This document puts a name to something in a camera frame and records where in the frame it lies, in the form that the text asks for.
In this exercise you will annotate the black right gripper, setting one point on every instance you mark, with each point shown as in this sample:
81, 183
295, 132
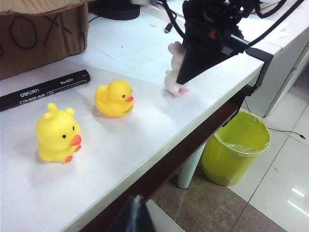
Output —
207, 21

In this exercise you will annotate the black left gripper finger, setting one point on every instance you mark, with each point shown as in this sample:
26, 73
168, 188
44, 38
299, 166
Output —
135, 217

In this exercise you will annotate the white rabbit doll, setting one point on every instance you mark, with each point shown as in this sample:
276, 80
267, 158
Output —
172, 79

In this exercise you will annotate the yellow rubber duck doll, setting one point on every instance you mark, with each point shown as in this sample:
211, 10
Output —
113, 99

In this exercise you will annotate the yellow chick doll with tuft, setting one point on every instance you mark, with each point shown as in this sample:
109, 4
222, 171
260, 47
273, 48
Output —
55, 135

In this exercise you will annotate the cardboard box marked BOX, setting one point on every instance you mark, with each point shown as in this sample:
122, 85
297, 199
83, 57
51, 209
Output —
36, 31

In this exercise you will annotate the black table clamp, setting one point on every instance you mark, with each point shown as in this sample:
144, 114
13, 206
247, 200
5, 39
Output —
262, 62

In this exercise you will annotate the white table leg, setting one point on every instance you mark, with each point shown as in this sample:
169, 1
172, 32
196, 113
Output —
189, 169

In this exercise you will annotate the white paper sheet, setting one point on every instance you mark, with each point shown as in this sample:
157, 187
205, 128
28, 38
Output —
277, 33

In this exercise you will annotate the white cabinet side panel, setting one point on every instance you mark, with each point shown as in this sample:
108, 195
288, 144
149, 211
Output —
287, 77

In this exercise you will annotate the black round monitor base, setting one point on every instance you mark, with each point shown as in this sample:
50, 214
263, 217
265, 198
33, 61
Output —
118, 10

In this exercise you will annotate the green plastic trash bin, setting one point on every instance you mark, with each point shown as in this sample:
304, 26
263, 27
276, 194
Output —
231, 154

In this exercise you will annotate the black deli marker pen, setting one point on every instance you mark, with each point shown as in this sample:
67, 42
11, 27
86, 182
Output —
48, 89

